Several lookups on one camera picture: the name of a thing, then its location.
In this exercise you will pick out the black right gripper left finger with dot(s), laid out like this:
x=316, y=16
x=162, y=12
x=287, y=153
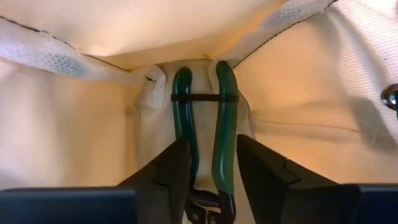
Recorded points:
x=164, y=186

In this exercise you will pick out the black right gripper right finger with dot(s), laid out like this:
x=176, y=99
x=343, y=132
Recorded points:
x=270, y=186

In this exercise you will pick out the cream green-trimmed gardening bag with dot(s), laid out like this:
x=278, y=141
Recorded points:
x=77, y=130

